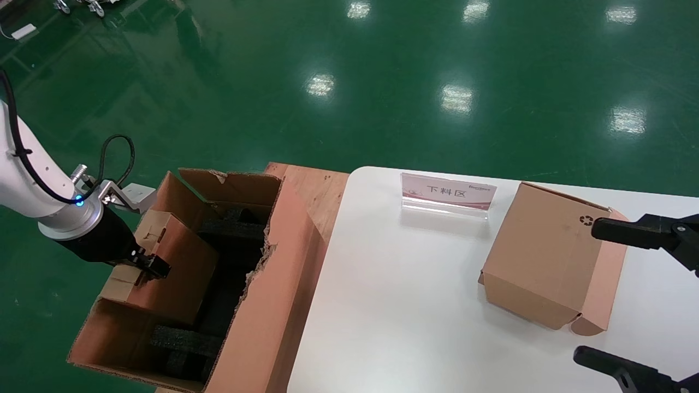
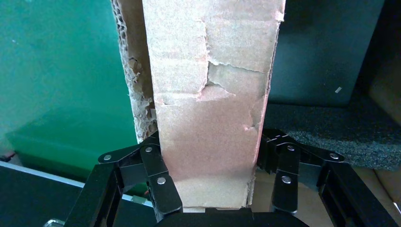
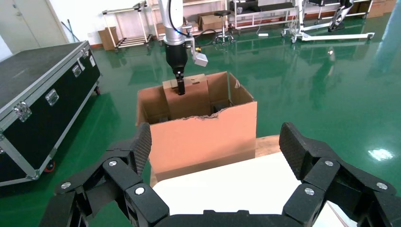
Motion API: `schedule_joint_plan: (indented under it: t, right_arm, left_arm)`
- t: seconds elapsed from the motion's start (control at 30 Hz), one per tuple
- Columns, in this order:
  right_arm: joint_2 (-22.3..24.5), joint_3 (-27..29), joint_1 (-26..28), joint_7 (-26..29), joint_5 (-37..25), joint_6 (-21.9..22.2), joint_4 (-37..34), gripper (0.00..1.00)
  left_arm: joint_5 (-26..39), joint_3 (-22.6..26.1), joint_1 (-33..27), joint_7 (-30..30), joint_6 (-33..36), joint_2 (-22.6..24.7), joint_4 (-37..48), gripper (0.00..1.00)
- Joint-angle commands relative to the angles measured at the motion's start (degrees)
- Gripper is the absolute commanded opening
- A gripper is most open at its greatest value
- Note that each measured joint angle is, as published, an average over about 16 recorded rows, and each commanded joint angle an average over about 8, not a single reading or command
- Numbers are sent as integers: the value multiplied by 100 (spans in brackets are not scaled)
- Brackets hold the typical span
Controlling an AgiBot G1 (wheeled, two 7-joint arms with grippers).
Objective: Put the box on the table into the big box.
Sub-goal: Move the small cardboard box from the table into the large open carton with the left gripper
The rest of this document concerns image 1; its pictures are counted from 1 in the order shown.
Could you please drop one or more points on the big open cardboard box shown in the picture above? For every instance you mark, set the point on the big open cardboard box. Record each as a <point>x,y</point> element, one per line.
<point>273,305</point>

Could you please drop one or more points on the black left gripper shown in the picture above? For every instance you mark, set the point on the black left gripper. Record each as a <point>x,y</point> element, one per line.
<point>101,240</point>

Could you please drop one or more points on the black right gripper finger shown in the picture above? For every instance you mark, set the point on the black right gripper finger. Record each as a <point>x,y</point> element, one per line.
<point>639,379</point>
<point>628,232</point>

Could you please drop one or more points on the white wheeled equipment stand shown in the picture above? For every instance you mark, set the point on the white wheeled equipment stand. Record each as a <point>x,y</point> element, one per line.
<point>97,7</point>

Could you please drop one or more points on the long black foam insert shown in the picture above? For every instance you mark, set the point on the long black foam insert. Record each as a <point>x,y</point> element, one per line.
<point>229,295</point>

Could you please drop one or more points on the small plain cardboard box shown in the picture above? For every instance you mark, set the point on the small plain cardboard box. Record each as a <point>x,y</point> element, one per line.
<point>175,284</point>

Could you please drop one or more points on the wooden pallet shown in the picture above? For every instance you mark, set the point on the wooden pallet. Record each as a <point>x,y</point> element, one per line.
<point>322,191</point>

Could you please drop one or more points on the clear acrylic sign pink label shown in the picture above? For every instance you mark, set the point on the clear acrylic sign pink label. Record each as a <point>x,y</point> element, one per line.
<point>448,191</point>

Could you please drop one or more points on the white flat floor object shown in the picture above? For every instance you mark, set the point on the white flat floor object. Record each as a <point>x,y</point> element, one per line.
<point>23,32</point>

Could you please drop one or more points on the cardboard box with recycle mark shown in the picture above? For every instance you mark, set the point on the cardboard box with recycle mark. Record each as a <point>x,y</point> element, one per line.
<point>546,256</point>

